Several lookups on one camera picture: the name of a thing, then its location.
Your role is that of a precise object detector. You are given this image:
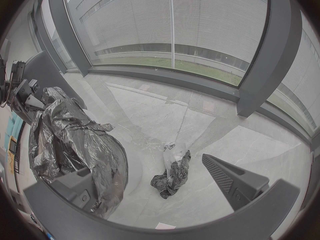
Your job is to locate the white trash bin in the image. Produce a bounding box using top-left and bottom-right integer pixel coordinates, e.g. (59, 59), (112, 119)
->
(122, 148), (144, 197)

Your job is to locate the dark grey round chair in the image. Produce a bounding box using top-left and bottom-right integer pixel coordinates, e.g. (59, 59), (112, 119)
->
(15, 50), (88, 124)

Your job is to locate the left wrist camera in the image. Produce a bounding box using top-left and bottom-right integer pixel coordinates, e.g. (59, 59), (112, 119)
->
(28, 78), (41, 92)

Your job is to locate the black plastic bag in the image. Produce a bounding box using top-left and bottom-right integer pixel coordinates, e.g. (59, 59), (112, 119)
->
(28, 86), (129, 219)

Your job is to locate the clear printed wrapper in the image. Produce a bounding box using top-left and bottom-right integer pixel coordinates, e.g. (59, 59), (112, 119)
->
(163, 141), (188, 170)

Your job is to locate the window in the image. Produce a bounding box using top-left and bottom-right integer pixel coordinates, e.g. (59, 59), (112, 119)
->
(27, 0), (320, 144)

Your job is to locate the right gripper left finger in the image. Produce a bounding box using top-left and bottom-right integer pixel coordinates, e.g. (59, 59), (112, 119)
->
(51, 167), (98, 212)

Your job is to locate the black plastic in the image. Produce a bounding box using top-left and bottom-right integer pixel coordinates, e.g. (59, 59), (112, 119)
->
(150, 149), (192, 200)

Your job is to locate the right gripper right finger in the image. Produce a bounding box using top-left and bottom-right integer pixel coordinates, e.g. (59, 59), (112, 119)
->
(201, 153), (270, 212)

